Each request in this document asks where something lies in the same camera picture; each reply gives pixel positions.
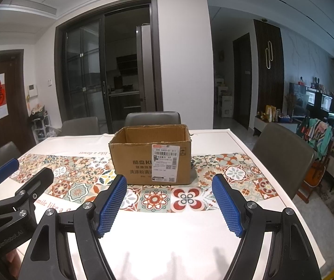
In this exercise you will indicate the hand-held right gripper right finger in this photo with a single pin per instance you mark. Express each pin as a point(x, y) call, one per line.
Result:
point(228, 207)

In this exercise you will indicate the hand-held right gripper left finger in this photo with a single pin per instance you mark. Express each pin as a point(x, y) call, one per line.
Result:
point(113, 207)

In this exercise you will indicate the brown cardboard box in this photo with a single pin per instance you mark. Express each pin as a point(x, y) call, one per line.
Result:
point(132, 157)

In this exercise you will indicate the person's left hand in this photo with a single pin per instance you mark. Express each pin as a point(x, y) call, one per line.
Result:
point(12, 261)

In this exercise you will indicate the grey dining chair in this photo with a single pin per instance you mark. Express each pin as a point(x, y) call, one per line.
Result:
point(152, 119)
point(3, 154)
point(80, 126)
point(283, 157)

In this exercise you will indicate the white shoe rack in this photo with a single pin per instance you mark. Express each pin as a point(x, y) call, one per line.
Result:
point(40, 125)

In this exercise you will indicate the dark wooden entry door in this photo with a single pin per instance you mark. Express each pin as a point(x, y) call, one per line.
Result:
point(15, 108)

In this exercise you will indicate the patterned white tablecloth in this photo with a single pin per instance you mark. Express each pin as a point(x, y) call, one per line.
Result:
point(169, 239)

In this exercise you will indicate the orange guitar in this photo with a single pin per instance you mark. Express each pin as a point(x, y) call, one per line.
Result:
point(312, 175)

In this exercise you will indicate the white television cabinet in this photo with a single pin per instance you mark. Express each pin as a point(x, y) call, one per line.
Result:
point(274, 125)

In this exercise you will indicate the white small cabinet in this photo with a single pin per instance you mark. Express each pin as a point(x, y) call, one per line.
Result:
point(225, 105)

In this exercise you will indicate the clothes rack with clothes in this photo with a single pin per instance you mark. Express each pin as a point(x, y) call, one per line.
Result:
point(315, 135)

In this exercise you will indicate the dark interior door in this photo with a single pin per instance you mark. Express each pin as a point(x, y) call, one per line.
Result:
point(242, 81)

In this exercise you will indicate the dark sliding glass door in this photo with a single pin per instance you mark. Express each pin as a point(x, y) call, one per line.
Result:
point(82, 64)

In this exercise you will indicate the black television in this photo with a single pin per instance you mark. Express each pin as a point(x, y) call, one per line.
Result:
point(298, 96)

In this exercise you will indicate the black upright piano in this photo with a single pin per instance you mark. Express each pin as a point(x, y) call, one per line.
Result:
point(327, 105)

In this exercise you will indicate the white wall intercom panel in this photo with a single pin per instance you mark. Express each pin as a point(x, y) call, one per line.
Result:
point(33, 90)

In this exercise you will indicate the dark slatted wall panel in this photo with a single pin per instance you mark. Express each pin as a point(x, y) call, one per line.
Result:
point(274, 78)

